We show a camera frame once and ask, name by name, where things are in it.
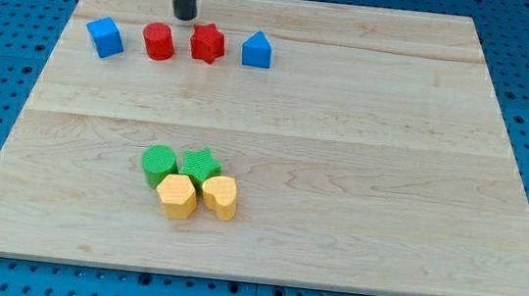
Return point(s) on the blue cube block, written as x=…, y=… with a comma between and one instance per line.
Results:
x=106, y=37

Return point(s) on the red star block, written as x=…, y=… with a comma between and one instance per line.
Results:
x=207, y=43

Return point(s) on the green cylinder block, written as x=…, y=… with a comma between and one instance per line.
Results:
x=158, y=162

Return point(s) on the yellow heart block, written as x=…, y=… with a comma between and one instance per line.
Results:
x=220, y=196

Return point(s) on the light wooden board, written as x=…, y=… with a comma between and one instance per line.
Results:
x=370, y=158

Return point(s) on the yellow hexagon block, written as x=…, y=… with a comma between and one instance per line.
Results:
x=178, y=196

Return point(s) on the green star block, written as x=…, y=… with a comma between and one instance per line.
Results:
x=199, y=166

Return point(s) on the blue triangular prism block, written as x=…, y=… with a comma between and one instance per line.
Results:
x=256, y=51

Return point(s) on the red cylinder block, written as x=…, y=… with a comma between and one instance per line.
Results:
x=158, y=41

